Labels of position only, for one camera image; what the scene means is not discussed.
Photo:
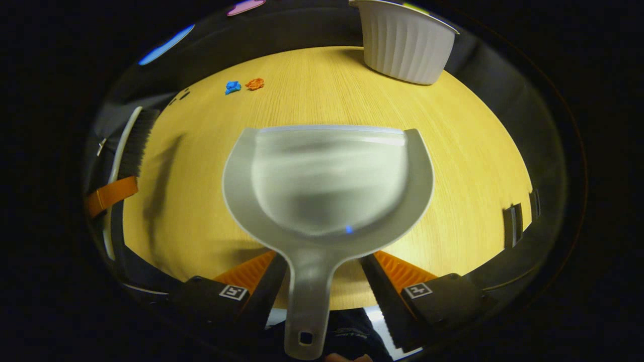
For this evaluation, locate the white dustpan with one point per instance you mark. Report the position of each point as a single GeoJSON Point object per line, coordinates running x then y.
{"type": "Point", "coordinates": [327, 176]}

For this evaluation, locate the small white broom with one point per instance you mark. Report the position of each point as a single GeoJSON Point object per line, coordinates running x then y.
{"type": "Point", "coordinates": [133, 146]}

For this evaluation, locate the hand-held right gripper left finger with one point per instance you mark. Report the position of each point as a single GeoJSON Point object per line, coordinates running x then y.
{"type": "Point", "coordinates": [266, 289]}

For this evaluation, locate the black desk edge bracket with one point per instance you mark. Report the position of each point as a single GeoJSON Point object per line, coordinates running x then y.
{"type": "Point", "coordinates": [513, 226]}

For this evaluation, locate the orange paper scrap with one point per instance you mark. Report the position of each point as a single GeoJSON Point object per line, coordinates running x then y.
{"type": "Point", "coordinates": [254, 84]}

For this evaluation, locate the person's dark trousers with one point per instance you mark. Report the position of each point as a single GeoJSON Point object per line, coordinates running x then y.
{"type": "Point", "coordinates": [352, 334]}

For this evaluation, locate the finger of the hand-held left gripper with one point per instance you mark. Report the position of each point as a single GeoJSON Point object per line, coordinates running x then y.
{"type": "Point", "coordinates": [113, 195]}

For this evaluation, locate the white ribbed garbage bin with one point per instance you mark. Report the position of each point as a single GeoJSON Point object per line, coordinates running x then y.
{"type": "Point", "coordinates": [402, 45]}

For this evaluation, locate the blue paper scrap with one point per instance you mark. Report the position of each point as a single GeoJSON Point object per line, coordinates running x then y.
{"type": "Point", "coordinates": [232, 87]}

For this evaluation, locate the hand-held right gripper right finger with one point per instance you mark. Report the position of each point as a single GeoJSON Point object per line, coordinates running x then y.
{"type": "Point", "coordinates": [382, 296]}

